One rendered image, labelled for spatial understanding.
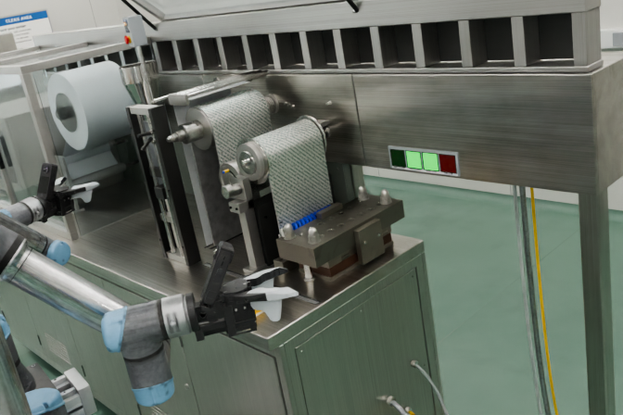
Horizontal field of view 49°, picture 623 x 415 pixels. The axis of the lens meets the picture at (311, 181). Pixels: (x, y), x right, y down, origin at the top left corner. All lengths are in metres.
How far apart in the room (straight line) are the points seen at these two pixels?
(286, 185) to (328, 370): 0.56
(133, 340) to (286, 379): 0.68
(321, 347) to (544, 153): 0.79
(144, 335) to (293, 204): 0.94
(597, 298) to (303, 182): 0.91
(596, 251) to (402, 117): 0.65
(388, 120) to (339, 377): 0.76
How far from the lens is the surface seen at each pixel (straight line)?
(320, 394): 1.98
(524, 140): 1.80
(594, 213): 1.98
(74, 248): 2.77
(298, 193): 2.10
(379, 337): 2.11
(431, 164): 1.98
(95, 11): 7.93
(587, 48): 1.68
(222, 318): 1.28
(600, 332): 2.14
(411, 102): 1.97
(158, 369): 1.31
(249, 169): 2.03
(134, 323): 1.26
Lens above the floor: 1.79
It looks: 18 degrees down
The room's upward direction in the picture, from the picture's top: 10 degrees counter-clockwise
